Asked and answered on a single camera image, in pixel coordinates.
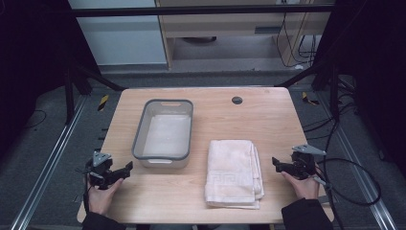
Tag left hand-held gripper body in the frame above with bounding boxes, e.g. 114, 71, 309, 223
84, 150, 114, 191

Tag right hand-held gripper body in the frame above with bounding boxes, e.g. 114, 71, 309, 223
290, 144, 327, 180

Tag person's left hand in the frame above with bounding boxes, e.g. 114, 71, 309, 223
87, 177, 125, 217

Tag person's right hand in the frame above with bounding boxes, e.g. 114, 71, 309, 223
280, 172, 321, 200

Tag folded pale pink towel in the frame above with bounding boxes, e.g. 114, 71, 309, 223
204, 139, 265, 211

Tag white basin with grey rim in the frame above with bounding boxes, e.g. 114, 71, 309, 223
131, 98, 194, 170

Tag yellow black striped tape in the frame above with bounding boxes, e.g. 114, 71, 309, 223
301, 91, 321, 106
97, 94, 110, 112

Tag black metal stand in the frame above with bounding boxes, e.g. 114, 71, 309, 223
62, 61, 126, 127
275, 59, 342, 123

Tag dark curtain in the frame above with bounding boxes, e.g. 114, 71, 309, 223
0, 0, 97, 161
314, 0, 406, 176

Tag white cabinet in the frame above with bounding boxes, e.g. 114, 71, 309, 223
68, 0, 169, 67

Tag light wooden desk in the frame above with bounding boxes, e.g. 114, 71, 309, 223
155, 0, 333, 69

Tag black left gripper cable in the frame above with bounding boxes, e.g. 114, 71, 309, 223
82, 166, 92, 215

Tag black floor cables bundle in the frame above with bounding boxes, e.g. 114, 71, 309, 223
302, 101, 359, 142

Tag aluminium floor rail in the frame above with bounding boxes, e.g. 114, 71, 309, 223
319, 91, 398, 230
9, 95, 88, 230

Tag black looped gripper cable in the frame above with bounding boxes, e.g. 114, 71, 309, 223
314, 157, 383, 230

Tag black floor cable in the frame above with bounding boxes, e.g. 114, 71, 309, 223
24, 109, 48, 130

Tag black hanging desk cables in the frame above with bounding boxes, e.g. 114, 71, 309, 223
275, 11, 321, 69

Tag black horizontal frame bar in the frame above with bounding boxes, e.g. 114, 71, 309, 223
68, 4, 336, 19

